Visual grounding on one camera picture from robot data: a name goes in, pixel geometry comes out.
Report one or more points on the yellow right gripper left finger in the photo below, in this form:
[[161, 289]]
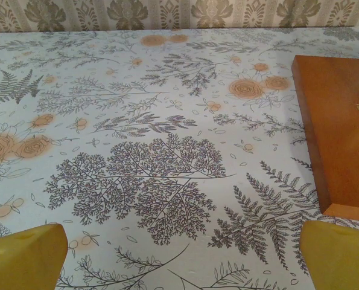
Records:
[[22, 259]]

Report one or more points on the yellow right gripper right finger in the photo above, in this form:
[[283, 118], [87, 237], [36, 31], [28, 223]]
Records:
[[339, 259]]

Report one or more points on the brown wooden base board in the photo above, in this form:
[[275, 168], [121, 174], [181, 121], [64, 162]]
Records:
[[333, 121]]

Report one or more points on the floral patterned tablecloth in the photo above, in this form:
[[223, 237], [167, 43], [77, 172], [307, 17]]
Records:
[[167, 121]]

